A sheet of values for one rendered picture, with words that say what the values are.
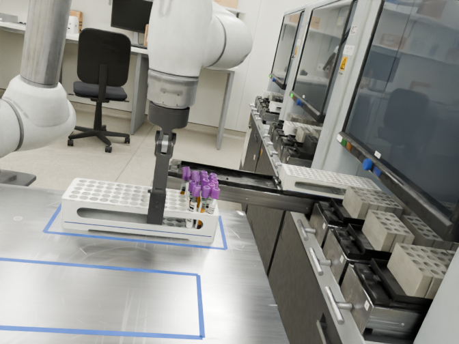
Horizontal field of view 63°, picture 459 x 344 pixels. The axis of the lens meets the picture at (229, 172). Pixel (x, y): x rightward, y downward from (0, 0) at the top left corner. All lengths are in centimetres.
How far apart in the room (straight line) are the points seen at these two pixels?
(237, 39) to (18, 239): 54
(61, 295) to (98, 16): 430
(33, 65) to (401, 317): 108
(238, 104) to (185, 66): 400
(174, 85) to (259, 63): 397
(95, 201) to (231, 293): 30
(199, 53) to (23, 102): 66
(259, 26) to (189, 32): 396
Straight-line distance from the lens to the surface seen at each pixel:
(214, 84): 461
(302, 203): 113
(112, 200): 75
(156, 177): 67
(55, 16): 115
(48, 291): 63
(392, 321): 81
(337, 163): 127
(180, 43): 64
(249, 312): 63
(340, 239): 94
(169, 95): 66
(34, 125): 120
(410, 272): 81
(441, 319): 76
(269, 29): 460
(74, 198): 77
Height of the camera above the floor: 122
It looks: 20 degrees down
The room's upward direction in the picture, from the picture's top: 11 degrees clockwise
